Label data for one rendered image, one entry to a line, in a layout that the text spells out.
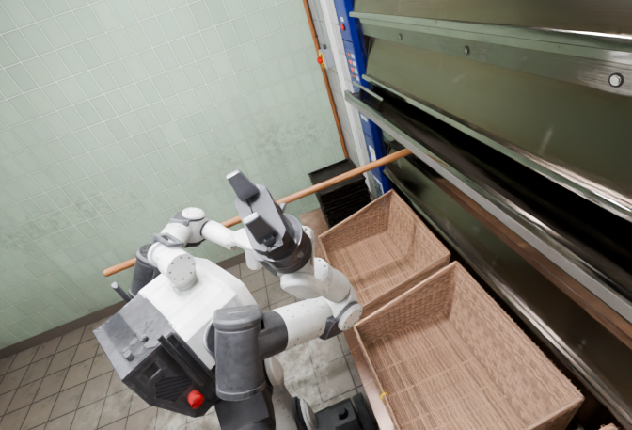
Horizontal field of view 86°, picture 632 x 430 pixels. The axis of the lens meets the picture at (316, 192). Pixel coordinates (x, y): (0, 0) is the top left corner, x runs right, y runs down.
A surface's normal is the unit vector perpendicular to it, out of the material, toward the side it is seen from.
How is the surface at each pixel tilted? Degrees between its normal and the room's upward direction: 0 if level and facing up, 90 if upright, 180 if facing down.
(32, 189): 90
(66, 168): 90
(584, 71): 90
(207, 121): 90
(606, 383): 70
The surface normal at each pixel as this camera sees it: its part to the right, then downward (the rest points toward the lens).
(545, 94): -0.97, 0.07
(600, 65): -0.93, 0.36
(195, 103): 0.25, 0.48
